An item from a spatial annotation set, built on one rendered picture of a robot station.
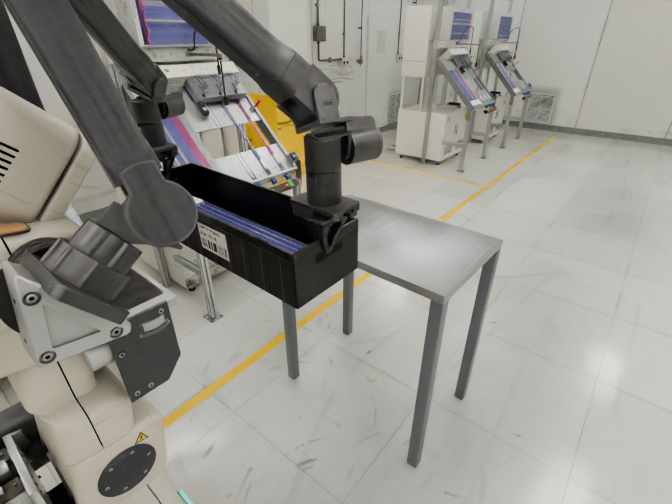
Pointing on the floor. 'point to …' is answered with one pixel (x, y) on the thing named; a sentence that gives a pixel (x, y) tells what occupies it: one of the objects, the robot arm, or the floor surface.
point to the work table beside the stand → (432, 250)
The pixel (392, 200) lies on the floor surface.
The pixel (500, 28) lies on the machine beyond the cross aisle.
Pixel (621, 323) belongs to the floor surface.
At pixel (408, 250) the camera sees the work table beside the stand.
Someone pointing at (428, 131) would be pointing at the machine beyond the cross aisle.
